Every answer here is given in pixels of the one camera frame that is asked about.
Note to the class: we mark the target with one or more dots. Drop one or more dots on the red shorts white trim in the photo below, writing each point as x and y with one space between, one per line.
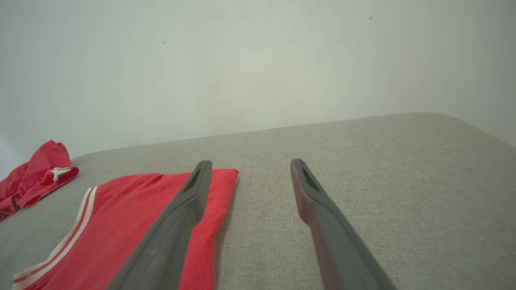
36 177

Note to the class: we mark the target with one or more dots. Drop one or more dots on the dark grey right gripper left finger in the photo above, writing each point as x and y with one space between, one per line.
169 237

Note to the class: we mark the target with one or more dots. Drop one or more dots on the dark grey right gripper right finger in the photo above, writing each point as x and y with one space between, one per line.
338 245

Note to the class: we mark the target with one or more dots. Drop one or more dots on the red basketball jersey white sleeves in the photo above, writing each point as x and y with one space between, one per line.
117 225

